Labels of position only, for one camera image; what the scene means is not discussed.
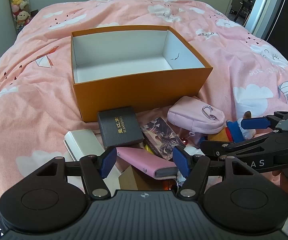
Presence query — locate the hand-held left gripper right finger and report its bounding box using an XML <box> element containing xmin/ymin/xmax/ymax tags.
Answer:
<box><xmin>173</xmin><ymin>146</ymin><xmax>258</xmax><ymax>197</ymax></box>

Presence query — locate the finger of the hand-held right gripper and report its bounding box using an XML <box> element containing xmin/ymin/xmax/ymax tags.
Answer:
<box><xmin>240</xmin><ymin>111</ymin><xmax>288</xmax><ymax>131</ymax></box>
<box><xmin>200</xmin><ymin>132</ymin><xmax>277</xmax><ymax>161</ymax></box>

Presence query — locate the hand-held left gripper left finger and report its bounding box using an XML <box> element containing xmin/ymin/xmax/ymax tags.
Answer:
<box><xmin>30</xmin><ymin>146</ymin><xmax>117</xmax><ymax>197</ymax></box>

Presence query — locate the fox plush toy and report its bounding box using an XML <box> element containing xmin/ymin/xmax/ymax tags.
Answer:
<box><xmin>208</xmin><ymin>111</ymin><xmax>257</xmax><ymax>143</ymax></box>

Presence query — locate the white rectangular box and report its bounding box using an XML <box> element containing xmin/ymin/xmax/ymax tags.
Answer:
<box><xmin>64</xmin><ymin>129</ymin><xmax>106</xmax><ymax>162</ymax></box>

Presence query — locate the brown cardboard box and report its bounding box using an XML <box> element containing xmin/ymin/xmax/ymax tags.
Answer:
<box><xmin>119</xmin><ymin>166</ymin><xmax>169</xmax><ymax>190</ymax></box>

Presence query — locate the pink leather wallet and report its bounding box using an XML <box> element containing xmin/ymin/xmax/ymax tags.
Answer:
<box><xmin>116</xmin><ymin>147</ymin><xmax>178</xmax><ymax>179</ymax></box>

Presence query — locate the pink zip pouch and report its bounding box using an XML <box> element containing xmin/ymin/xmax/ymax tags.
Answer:
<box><xmin>167</xmin><ymin>96</ymin><xmax>226</xmax><ymax>144</ymax></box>

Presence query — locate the orange cardboard box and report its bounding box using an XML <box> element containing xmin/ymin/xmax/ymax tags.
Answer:
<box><xmin>70</xmin><ymin>25</ymin><xmax>214</xmax><ymax>123</ymax></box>

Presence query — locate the person's right hand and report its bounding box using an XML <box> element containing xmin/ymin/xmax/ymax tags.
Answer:
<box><xmin>271</xmin><ymin>170</ymin><xmax>288</xmax><ymax>212</ymax></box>

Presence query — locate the illustrated card box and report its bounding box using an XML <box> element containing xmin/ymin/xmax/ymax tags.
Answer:
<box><xmin>140</xmin><ymin>117</ymin><xmax>187</xmax><ymax>160</ymax></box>

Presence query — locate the pink cloud print blanket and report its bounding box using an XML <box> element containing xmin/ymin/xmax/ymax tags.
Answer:
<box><xmin>0</xmin><ymin>0</ymin><xmax>288</xmax><ymax>205</ymax></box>

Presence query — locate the black chair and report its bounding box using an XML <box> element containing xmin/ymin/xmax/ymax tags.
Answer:
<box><xmin>234</xmin><ymin>0</ymin><xmax>254</xmax><ymax>22</ymax></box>

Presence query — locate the column of plush toys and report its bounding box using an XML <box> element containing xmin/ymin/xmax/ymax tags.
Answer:
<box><xmin>8</xmin><ymin>0</ymin><xmax>32</xmax><ymax>32</ymax></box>

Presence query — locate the white sliding door frame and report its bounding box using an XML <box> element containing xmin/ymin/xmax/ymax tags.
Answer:
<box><xmin>244</xmin><ymin>0</ymin><xmax>286</xmax><ymax>42</ymax></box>

